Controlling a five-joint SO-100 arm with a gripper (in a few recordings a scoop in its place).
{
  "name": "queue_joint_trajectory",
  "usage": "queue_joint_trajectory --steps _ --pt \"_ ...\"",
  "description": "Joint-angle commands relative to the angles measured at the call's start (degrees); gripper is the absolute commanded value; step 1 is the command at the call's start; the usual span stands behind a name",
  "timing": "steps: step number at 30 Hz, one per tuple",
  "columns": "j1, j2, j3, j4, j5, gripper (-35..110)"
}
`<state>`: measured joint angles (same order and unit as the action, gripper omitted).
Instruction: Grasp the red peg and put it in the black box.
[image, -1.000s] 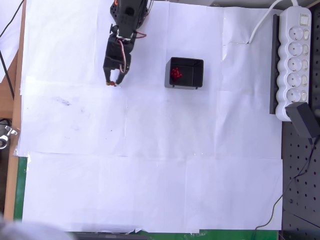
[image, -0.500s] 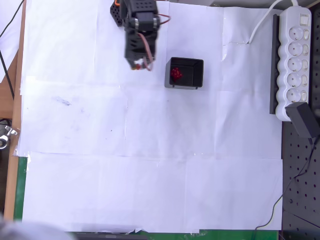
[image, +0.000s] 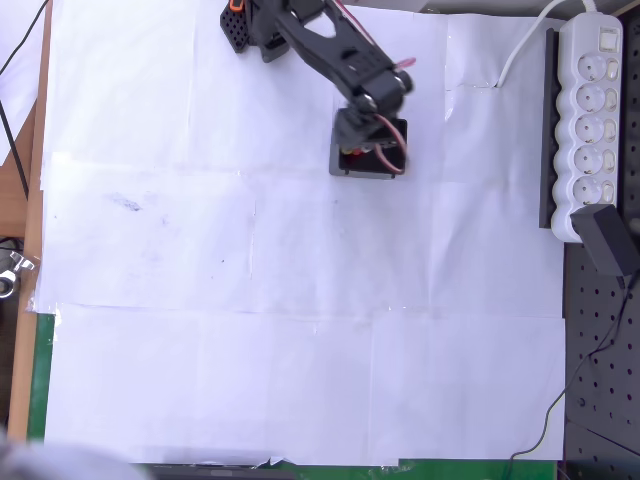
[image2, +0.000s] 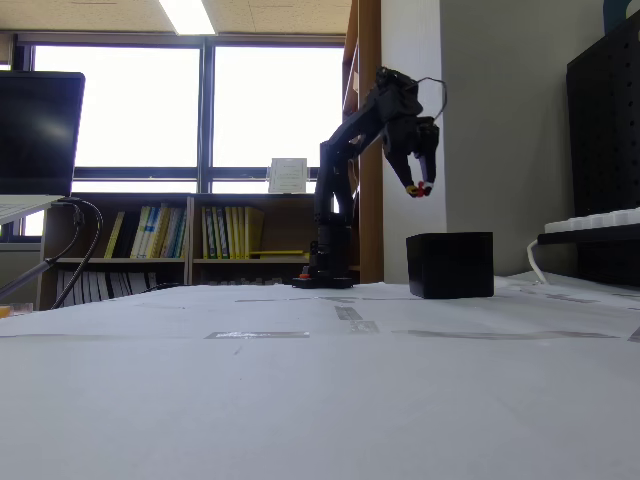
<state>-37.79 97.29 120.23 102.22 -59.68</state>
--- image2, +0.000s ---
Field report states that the black box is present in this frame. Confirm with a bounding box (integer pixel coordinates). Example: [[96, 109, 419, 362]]
[[405, 231, 495, 300]]

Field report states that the tall wooden bookshelf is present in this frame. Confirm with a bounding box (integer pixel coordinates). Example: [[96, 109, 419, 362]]
[[341, 0, 384, 284]]

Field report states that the white paper sign stand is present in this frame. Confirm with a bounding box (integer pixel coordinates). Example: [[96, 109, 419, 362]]
[[267, 157, 309, 195]]

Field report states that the low wooden bookshelf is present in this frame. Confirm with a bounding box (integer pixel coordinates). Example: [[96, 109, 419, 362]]
[[38, 192, 195, 311], [192, 192, 362, 286]]

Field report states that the black pegboard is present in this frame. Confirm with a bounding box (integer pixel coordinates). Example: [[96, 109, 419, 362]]
[[565, 19, 640, 287]]

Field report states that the teal object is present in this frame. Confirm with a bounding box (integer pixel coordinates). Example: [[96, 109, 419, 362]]
[[602, 0, 640, 36]]

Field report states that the white paper table cover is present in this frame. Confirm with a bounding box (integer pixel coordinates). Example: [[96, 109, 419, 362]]
[[0, 272, 640, 480]]

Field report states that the ceiling light panel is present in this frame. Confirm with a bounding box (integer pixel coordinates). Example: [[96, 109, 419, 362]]
[[158, 0, 217, 36]]

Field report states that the thin yellow book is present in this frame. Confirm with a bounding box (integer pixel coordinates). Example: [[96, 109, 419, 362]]
[[103, 210, 127, 260]]

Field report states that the silver laptop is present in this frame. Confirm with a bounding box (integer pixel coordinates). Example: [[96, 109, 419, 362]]
[[0, 70, 87, 226]]

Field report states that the white power strip cable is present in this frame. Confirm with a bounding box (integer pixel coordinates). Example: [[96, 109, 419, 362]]
[[526, 238, 551, 285]]

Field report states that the dark window frame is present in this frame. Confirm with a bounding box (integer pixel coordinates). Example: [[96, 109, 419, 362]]
[[13, 32, 347, 196]]

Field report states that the black laptop cable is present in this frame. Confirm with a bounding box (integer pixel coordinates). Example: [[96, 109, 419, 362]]
[[49, 198, 105, 310], [0, 202, 84, 301]]

